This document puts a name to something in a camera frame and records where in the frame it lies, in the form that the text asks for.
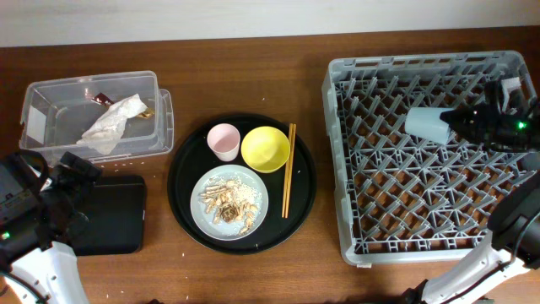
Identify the gold snack wrapper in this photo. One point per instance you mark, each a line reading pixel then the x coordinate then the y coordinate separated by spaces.
pixel 104 100

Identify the white napkin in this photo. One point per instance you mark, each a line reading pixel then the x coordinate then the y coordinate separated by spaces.
pixel 105 134

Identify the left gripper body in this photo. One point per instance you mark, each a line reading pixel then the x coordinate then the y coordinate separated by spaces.
pixel 71 199

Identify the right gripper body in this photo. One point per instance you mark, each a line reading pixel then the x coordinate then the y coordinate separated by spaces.
pixel 508 129

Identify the grey dishwasher rack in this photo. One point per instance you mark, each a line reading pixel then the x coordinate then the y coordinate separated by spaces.
pixel 404 199

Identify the peanut shells and rice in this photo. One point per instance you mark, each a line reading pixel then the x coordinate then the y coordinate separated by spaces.
pixel 232 203

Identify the wooden chopstick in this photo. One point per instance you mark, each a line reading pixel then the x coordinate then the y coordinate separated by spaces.
pixel 286 173
pixel 291 171

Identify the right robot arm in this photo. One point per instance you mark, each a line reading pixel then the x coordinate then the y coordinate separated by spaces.
pixel 511 246

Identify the pink plastic cup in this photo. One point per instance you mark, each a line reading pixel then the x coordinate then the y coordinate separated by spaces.
pixel 224 140

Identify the blue plastic cup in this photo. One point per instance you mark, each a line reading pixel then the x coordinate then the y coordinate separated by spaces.
pixel 425 123

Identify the grey plate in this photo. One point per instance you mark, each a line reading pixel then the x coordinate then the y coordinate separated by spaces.
pixel 202 220

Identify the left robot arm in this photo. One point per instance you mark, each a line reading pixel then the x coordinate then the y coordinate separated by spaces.
pixel 49 276

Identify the black rectangular tray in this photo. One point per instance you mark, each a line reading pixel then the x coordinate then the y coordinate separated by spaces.
pixel 113 221

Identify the clear plastic waste bin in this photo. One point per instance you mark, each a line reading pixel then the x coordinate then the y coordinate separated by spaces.
pixel 57 112

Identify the yellow plastic bowl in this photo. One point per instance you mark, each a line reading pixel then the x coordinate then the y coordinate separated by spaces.
pixel 265 149

